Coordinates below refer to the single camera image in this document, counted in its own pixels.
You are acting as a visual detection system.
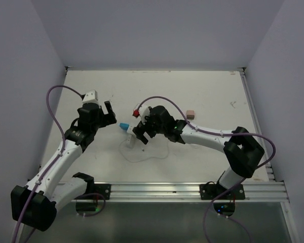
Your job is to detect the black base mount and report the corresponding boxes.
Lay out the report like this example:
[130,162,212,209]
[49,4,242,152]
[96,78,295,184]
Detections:
[76,183,111,200]
[199,181,246,200]

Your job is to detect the aluminium front rail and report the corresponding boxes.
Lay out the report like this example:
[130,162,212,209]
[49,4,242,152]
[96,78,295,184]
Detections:
[22,180,288,203]

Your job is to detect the white flat plug adapter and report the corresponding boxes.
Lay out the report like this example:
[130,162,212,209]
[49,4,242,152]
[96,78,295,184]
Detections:
[126,135,136,149]

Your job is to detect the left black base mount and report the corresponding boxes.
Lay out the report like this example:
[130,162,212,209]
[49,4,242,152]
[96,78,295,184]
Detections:
[76,183,111,200]

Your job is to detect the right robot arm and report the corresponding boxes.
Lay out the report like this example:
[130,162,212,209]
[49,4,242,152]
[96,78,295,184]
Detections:
[132,105,264,199]

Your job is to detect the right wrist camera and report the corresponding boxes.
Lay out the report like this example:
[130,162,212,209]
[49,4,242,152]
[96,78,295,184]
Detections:
[132,104,150,119]

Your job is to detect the blue plug adapter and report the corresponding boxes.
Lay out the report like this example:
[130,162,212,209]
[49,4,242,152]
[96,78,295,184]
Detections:
[119,123,130,131]

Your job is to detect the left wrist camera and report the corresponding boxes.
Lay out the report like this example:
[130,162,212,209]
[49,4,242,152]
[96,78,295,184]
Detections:
[82,90,99,104]

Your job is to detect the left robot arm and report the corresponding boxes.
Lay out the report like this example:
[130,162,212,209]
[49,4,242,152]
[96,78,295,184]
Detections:
[11,101,117,231]

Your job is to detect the aluminium rail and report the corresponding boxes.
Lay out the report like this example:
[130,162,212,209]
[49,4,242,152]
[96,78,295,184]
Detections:
[22,180,288,203]
[239,68,276,182]

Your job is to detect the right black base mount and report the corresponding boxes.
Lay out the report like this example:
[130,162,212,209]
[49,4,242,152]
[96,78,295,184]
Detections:
[199,181,246,200]

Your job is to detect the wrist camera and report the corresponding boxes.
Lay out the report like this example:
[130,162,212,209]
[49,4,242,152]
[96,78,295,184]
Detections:
[82,90,99,104]
[132,104,150,119]

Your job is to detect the aluminium right side rail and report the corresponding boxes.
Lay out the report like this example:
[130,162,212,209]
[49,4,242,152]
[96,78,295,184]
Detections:
[239,68,276,182]

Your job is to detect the white usb cable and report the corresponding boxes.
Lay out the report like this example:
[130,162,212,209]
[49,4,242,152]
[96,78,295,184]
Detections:
[119,138,201,163]

